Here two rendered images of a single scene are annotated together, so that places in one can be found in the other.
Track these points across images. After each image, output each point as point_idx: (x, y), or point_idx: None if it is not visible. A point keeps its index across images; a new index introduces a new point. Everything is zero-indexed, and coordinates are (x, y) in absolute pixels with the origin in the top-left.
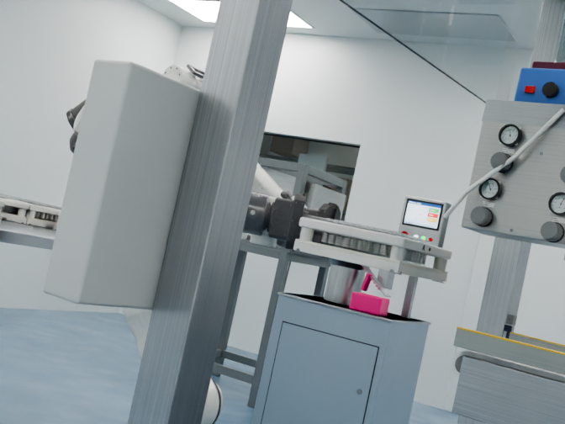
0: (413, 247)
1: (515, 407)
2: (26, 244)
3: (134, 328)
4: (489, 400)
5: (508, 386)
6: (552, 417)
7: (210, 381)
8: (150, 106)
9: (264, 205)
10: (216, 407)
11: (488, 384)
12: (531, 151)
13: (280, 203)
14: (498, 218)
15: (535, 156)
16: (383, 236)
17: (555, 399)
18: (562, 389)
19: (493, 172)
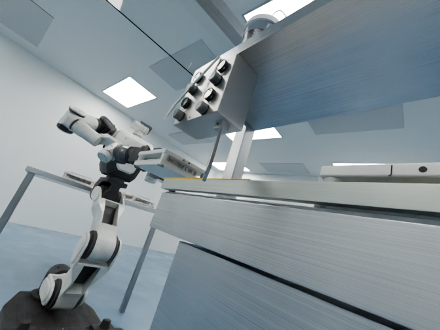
0: (173, 156)
1: (173, 217)
2: (88, 190)
3: (93, 213)
4: (164, 215)
5: (174, 205)
6: (188, 220)
7: (114, 238)
8: None
9: (127, 148)
10: (112, 249)
11: (167, 205)
12: (205, 80)
13: (135, 148)
14: (186, 114)
15: (205, 82)
16: (160, 150)
17: (192, 207)
18: (196, 200)
19: (184, 91)
